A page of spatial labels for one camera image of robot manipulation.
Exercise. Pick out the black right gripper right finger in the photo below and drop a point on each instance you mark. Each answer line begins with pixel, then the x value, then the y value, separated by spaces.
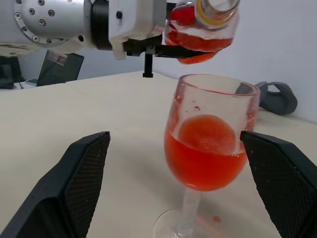
pixel 284 186

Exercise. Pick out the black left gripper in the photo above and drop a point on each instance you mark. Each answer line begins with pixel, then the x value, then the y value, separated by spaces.
pixel 138 47

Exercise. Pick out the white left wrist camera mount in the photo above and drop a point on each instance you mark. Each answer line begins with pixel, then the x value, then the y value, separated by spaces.
pixel 133 17

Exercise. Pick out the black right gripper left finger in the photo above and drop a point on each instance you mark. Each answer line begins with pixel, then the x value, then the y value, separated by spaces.
pixel 62 193

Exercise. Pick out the clear wine glass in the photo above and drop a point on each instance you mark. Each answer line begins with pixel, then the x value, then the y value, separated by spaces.
pixel 205 168

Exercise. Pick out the dark laptop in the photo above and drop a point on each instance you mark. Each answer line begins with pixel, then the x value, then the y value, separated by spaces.
pixel 62 72

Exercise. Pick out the red drink plastic bottle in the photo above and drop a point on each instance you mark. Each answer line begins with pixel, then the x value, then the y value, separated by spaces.
pixel 198 42

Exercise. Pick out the black bulky object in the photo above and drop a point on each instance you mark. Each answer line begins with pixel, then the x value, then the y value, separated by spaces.
pixel 10 72

